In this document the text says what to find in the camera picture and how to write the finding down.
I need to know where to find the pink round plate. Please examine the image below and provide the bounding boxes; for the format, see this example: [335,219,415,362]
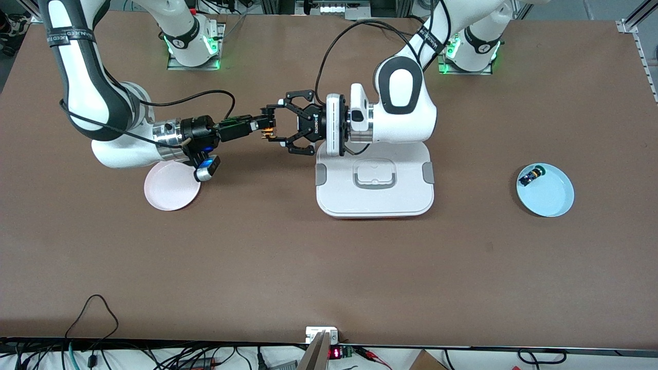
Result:
[144,160,202,212]

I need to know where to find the white lunch box grey clips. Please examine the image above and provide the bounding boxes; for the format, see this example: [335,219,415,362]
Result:
[315,140,435,220]

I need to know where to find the silver lit device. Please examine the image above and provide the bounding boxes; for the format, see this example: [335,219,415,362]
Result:
[295,0,372,20]

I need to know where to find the small white box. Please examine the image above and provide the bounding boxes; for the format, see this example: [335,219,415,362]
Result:
[305,326,340,345]

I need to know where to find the red and black clip leads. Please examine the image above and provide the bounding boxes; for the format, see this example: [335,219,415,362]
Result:
[355,346,392,370]

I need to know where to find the light blue round plate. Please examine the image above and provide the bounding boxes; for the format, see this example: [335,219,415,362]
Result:
[516,163,575,218]

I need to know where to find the brown cardboard piece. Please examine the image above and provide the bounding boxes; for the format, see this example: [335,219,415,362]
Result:
[408,349,449,370]

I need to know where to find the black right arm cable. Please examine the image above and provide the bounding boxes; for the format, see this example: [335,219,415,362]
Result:
[59,89,237,151]

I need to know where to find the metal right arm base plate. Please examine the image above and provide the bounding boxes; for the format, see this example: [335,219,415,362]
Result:
[166,23,226,71]

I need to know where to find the black cable on table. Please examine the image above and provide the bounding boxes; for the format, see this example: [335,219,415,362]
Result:
[354,15,459,42]

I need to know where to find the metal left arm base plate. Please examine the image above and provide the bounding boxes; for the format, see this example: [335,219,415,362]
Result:
[436,28,494,76]

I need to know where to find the black looped cable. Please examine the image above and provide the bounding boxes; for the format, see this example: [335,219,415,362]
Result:
[64,294,120,356]

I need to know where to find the grey camera mount bar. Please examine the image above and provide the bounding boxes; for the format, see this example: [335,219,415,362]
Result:
[297,330,333,370]

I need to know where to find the blue and green switch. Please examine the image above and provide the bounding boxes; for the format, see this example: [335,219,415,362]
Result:
[518,165,547,187]

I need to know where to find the black coiled cable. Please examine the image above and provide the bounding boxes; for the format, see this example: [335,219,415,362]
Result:
[516,348,568,366]

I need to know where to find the aluminium frame rail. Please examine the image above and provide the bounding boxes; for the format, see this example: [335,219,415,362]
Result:
[616,0,658,102]

